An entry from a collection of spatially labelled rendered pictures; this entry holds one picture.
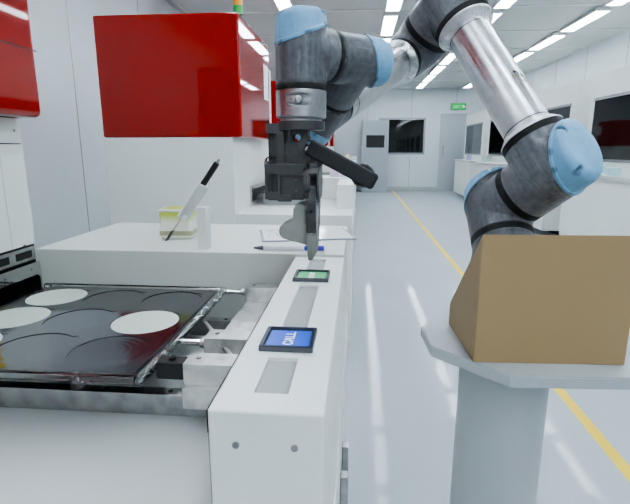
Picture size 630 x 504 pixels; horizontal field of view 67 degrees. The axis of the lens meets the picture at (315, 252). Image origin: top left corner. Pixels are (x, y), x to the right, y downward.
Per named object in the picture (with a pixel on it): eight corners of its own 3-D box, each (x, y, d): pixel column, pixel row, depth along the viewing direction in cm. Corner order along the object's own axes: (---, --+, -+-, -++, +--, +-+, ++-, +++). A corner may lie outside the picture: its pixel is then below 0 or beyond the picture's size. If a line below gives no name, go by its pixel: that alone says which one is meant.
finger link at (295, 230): (281, 259, 76) (280, 201, 74) (318, 259, 75) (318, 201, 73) (278, 263, 73) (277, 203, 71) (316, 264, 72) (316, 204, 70)
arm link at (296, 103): (328, 94, 73) (324, 87, 66) (327, 124, 74) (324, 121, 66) (280, 94, 74) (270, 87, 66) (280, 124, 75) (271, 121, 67)
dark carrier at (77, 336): (-129, 367, 60) (-130, 362, 59) (46, 288, 93) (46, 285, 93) (133, 379, 56) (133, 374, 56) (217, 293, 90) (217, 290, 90)
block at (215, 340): (204, 357, 66) (203, 336, 65) (211, 347, 69) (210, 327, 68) (261, 359, 65) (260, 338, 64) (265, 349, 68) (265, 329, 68)
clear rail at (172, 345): (131, 389, 55) (130, 378, 55) (221, 293, 92) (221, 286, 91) (142, 389, 55) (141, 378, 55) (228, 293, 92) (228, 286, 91)
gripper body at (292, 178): (273, 199, 78) (272, 123, 75) (326, 199, 77) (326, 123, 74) (264, 204, 70) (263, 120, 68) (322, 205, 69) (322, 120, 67)
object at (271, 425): (214, 558, 40) (206, 410, 37) (295, 324, 94) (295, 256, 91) (323, 567, 40) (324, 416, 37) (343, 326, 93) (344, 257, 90)
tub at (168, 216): (158, 239, 105) (156, 209, 104) (169, 233, 113) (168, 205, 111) (192, 239, 105) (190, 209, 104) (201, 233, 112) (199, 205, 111)
